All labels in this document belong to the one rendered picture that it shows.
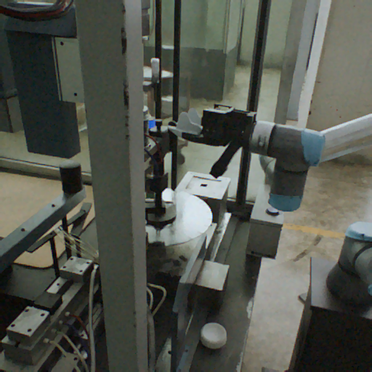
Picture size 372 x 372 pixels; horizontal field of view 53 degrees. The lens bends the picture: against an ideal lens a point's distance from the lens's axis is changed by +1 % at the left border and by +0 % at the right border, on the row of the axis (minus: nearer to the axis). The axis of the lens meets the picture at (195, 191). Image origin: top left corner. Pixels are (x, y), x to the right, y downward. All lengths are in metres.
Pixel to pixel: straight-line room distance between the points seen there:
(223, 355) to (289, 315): 1.24
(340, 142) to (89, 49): 0.77
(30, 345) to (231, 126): 0.66
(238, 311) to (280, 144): 0.54
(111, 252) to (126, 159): 0.11
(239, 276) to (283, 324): 0.97
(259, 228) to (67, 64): 0.80
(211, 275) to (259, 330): 1.03
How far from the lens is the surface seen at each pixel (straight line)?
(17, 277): 1.19
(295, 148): 0.82
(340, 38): 3.99
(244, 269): 1.30
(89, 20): 0.31
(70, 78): 0.82
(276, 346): 2.09
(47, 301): 1.01
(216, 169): 0.90
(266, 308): 2.25
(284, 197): 0.86
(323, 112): 4.11
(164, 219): 1.12
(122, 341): 0.47
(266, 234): 1.30
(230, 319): 1.13
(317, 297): 1.26
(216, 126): 0.86
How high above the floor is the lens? 1.57
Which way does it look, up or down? 28 degrees down
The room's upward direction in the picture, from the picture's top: 3 degrees clockwise
